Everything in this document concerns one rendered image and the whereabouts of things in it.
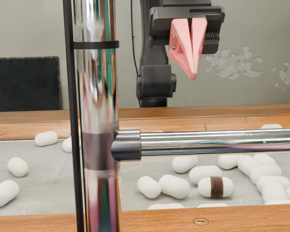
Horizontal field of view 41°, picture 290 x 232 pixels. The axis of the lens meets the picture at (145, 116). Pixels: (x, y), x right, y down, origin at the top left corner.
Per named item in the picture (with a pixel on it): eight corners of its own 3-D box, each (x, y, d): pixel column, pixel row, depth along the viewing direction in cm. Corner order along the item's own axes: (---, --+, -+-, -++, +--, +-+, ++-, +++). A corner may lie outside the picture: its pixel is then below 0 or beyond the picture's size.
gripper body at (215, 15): (226, 14, 52) (217, -19, 56) (150, 15, 51) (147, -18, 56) (218, 49, 57) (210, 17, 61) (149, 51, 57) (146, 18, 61)
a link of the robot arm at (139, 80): (176, 74, 88) (171, 71, 93) (137, 75, 87) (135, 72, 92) (176, 101, 89) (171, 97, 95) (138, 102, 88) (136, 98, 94)
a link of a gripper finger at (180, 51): (236, 57, 47) (223, 7, 52) (177, 58, 47) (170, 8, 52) (225, 93, 52) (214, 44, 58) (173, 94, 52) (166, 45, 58)
